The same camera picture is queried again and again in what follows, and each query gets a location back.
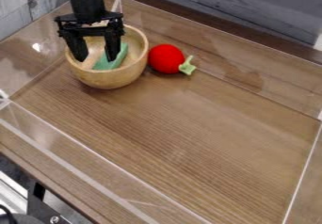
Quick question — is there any black cable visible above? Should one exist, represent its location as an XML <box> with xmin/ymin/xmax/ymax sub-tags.
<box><xmin>0</xmin><ymin>205</ymin><xmax>14</xmax><ymax>224</ymax></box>

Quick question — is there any green rectangular block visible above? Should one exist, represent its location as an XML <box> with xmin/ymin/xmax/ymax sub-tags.
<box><xmin>92</xmin><ymin>41</ymin><xmax>130</xmax><ymax>72</ymax></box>

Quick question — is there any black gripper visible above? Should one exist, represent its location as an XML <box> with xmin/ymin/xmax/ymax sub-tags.
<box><xmin>54</xmin><ymin>0</ymin><xmax>125</xmax><ymax>62</ymax></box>

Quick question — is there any red toy strawberry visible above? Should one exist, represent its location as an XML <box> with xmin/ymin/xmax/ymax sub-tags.
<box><xmin>149</xmin><ymin>44</ymin><xmax>197</xmax><ymax>75</ymax></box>

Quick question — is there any clear acrylic tray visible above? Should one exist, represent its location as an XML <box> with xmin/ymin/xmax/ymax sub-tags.
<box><xmin>0</xmin><ymin>0</ymin><xmax>322</xmax><ymax>224</ymax></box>

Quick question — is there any clear acrylic corner bracket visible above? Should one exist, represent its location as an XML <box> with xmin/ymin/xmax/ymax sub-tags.
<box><xmin>111</xmin><ymin>0</ymin><xmax>123</xmax><ymax>13</ymax></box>

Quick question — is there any black table leg bracket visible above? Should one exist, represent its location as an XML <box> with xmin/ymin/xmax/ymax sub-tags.
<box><xmin>27</xmin><ymin>182</ymin><xmax>72</xmax><ymax>224</ymax></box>

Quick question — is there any brown wooden bowl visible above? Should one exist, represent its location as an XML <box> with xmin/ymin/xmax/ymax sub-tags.
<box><xmin>66</xmin><ymin>24</ymin><xmax>149</xmax><ymax>89</ymax></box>

